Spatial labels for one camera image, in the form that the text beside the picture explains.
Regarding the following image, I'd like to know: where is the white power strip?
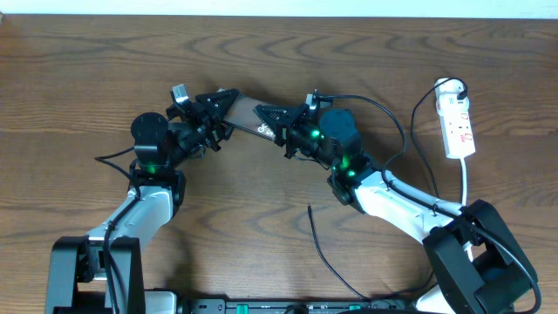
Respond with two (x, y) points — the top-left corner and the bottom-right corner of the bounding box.
(439, 111), (475, 160)

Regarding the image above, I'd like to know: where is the white usb charger adapter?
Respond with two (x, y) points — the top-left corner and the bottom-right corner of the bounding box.
(435, 78), (470, 116)

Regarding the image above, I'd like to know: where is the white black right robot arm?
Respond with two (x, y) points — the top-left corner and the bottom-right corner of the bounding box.
(255, 105), (541, 313)

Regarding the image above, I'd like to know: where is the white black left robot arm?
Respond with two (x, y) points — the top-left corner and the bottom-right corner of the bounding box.
(44, 85), (240, 313)

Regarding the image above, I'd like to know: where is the Galaxy S25 Ultra smartphone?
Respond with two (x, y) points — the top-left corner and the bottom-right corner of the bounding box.
(223, 94), (275, 141)

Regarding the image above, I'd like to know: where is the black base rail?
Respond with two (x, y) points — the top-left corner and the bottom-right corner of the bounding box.
(182, 298), (416, 314)

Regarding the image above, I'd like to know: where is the white power strip cord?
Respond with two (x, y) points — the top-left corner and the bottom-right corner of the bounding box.
(459, 157), (476, 263)

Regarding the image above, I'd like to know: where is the black charging cable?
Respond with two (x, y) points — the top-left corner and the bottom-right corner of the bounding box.
(306, 76), (469, 302)

